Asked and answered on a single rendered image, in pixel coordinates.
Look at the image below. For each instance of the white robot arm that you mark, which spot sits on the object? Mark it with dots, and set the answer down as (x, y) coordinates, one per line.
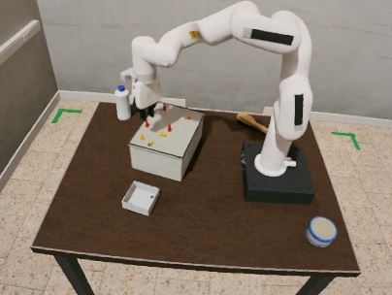
(279, 34)

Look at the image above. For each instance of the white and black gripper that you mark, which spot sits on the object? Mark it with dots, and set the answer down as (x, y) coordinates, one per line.
(146, 95)

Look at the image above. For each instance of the white bottle with blue cap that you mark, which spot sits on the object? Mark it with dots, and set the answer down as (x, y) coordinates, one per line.
(122, 103)

